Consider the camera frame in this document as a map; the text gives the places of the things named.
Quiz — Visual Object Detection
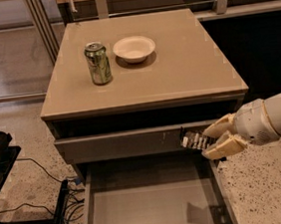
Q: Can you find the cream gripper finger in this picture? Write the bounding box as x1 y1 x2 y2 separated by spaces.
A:
203 113 236 139
202 131 249 160

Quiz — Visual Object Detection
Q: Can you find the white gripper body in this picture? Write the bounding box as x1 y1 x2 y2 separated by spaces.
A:
233 96 280 145

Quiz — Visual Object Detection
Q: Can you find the black rxbar chocolate bar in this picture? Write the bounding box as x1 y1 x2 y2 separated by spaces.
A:
180 127 216 150

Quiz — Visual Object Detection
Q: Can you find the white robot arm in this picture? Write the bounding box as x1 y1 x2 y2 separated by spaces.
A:
203 94 281 159

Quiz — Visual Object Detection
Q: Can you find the open middle drawer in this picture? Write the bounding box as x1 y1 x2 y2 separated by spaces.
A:
83 153 238 224

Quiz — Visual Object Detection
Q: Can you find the closed top drawer front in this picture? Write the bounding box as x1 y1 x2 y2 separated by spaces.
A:
55 119 213 164

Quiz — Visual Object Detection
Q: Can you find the grey drawer cabinet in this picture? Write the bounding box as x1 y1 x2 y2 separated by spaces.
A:
30 2 263 224

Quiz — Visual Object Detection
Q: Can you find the white bowl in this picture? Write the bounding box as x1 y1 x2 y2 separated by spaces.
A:
113 36 155 64

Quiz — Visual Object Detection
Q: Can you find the green soda can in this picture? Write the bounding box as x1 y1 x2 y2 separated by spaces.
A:
84 42 113 86

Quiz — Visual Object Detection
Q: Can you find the black cable bundle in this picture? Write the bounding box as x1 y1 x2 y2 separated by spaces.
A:
0 152 88 224

